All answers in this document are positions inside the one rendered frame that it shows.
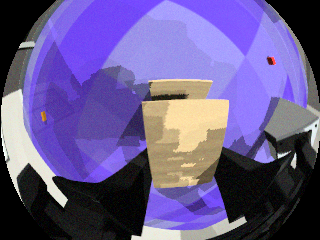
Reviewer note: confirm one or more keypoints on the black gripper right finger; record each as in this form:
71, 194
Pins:
243, 181

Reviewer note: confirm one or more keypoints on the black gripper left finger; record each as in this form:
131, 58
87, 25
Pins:
123, 197

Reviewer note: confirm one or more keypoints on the tan triangular block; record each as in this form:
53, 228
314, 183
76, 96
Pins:
175, 89
184, 140

